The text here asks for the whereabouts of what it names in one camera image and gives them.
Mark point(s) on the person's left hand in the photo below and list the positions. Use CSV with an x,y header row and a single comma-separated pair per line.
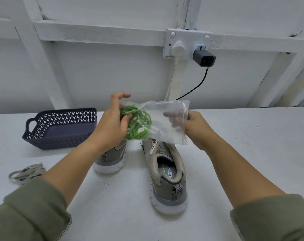
x,y
109,128

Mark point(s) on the person's right hand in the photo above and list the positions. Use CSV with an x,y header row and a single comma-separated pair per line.
x,y
199,130

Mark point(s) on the green shoelace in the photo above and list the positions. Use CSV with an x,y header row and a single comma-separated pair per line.
x,y
138,124

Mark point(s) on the gray sneaker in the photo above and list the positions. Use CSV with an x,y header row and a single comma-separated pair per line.
x,y
112,160
169,190

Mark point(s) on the clear plastic bag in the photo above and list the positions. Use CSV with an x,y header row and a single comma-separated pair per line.
x,y
162,125

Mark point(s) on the beige shoelace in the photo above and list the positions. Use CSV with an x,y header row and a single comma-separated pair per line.
x,y
27,173

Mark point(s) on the person's right forearm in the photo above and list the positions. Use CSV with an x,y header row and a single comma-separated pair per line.
x,y
257,193

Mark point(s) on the person's left forearm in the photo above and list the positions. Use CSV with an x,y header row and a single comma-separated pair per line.
x,y
36,198

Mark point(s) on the dark plastic lattice basket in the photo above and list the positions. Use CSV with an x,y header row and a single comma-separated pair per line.
x,y
57,137

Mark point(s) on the gray charger adapter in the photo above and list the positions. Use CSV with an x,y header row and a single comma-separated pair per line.
x,y
204,57

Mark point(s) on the white plug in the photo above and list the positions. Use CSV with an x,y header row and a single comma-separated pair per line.
x,y
179,48

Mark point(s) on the white wall socket plate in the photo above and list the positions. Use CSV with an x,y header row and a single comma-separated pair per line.
x,y
184,35

